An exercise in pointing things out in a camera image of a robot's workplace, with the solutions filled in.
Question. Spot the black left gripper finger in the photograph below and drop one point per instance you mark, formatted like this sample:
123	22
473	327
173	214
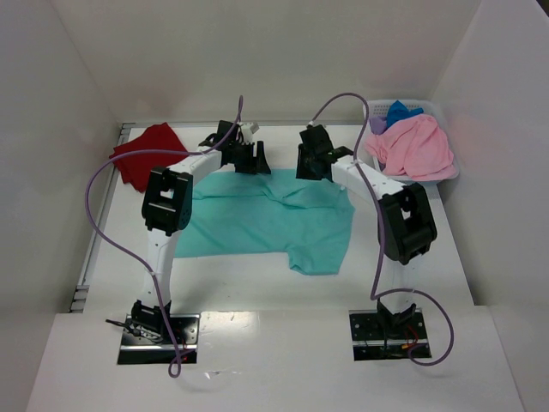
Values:
245	166
261	164

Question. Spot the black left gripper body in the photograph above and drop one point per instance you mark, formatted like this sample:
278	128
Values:
247	159

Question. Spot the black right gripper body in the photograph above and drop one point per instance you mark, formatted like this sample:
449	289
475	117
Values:
309	161

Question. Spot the teal t shirt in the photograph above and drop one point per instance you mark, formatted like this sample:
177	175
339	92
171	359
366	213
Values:
237	214

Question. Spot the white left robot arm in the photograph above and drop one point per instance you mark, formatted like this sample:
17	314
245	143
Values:
167	208

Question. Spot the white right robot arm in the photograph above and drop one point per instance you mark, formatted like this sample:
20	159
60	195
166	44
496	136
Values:
405	227

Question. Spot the purple t shirt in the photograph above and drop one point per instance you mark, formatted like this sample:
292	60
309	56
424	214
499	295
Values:
378	125

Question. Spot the white plastic laundry basket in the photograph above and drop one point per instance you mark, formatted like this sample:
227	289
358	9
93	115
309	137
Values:
381	107

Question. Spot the blue t shirt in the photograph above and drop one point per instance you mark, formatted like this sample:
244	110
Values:
398	111

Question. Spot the pink t shirt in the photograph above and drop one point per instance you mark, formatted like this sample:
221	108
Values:
416	147

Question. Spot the red folded t shirt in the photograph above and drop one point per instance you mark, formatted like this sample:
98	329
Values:
135	169

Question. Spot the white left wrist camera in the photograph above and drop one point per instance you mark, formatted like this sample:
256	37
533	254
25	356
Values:
246	132

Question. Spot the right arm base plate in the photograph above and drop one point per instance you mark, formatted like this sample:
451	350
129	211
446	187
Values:
372	343

